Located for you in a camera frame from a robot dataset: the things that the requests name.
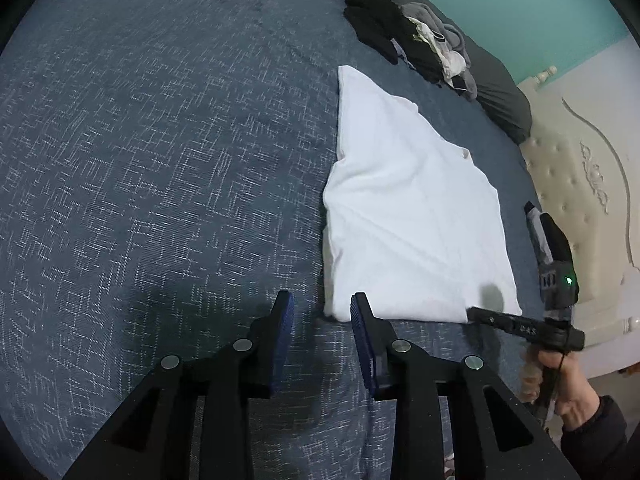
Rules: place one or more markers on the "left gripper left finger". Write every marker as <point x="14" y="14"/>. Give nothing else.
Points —
<point x="275" y="337"/>

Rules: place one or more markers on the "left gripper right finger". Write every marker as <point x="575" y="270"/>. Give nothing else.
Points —
<point x="372" y="337"/>

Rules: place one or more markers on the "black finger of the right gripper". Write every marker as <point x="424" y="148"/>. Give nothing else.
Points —
<point x="516" y="325"/>

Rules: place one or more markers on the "white long sleeve shirt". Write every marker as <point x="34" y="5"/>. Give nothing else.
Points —
<point x="410" y="220"/>

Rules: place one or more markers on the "person right hand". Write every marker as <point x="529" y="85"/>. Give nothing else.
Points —
<point x="575" y="400"/>

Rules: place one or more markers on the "cream tufted headboard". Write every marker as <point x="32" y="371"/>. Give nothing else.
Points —
<point x="583" y="156"/>

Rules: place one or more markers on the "dark grey rolled duvet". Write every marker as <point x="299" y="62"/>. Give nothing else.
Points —
<point x="502" y="100"/>

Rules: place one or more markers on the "blue patterned bed cover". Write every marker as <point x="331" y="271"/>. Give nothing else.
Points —
<point x="162" y="165"/>

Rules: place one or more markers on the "white garment on pile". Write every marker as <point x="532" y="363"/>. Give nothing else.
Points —
<point x="452" y="62"/>

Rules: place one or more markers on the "grey garment on pile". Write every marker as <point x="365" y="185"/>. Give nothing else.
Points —
<point x="424" y="13"/>

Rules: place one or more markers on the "black garment on pile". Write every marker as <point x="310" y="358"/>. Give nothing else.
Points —
<point x="380" y="25"/>

